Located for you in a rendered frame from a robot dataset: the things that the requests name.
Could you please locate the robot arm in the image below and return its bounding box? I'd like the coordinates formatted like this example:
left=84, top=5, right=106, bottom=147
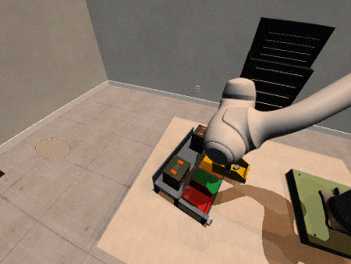
left=203, top=73, right=351, bottom=237

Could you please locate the red bin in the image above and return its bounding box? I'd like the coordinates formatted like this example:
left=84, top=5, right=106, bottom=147
left=181, top=179, right=214, bottom=213

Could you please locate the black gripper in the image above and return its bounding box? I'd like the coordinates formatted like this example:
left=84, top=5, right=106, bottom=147
left=225, top=165, right=232, bottom=174

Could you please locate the yellow bin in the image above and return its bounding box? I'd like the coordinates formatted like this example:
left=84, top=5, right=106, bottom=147
left=212, top=158, right=250, bottom=184

